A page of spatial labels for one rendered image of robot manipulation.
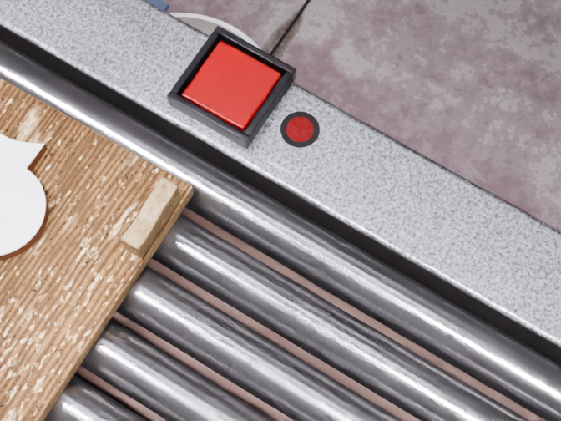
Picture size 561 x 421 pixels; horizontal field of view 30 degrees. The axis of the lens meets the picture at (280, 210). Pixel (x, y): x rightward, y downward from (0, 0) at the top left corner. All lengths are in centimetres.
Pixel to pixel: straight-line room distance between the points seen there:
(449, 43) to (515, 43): 12
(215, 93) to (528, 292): 29
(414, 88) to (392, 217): 109
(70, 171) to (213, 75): 14
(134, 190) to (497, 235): 29
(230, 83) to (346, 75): 106
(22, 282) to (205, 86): 21
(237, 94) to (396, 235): 17
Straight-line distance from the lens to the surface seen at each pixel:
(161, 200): 78
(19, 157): 83
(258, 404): 83
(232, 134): 83
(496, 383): 81
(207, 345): 79
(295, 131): 85
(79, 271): 80
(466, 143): 188
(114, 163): 82
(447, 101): 191
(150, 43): 89
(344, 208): 83
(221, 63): 86
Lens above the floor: 169
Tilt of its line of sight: 70 degrees down
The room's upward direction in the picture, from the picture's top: 2 degrees clockwise
